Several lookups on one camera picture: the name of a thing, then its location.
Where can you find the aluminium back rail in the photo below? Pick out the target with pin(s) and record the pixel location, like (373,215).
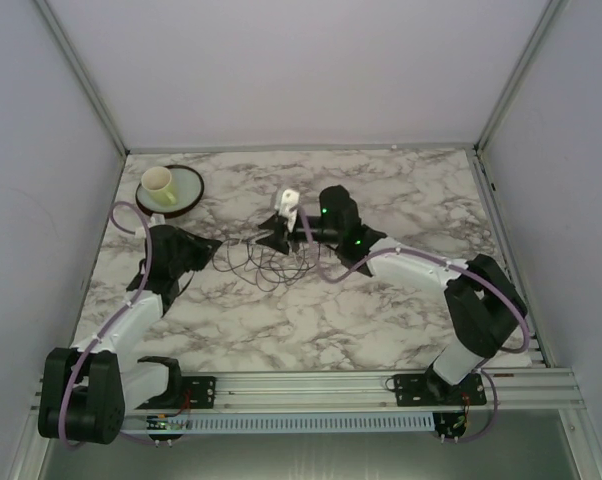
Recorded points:
(301,147)

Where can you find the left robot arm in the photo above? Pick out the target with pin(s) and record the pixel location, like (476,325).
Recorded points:
(89,387)

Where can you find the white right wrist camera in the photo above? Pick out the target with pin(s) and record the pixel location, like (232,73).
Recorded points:
(286,201)

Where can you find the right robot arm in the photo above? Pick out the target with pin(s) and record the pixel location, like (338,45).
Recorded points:
(484,306)

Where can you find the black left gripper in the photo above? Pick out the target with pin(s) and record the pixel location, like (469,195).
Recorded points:
(205,248)

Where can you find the grey slotted cable duct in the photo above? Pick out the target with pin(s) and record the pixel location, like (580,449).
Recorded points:
(199,424)

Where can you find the aluminium frame post right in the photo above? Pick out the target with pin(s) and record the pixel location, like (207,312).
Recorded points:
(547,20)

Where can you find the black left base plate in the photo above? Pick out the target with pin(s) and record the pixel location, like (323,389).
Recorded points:
(193,392)

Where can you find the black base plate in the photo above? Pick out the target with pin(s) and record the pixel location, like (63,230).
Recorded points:
(424,389)
(193,392)

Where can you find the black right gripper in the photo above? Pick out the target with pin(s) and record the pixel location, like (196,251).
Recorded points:
(281,238)

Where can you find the pale yellow mug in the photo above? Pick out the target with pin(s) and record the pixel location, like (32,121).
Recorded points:
(158,183)

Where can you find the aluminium rail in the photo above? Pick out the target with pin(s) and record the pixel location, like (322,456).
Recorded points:
(301,147)
(368,391)

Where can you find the aluminium front rail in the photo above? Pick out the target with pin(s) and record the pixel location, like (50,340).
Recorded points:
(368,391)

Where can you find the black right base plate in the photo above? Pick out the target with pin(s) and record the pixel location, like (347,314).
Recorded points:
(424,389)

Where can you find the brown rimmed white plate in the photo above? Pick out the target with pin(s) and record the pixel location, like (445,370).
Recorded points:
(190,188)

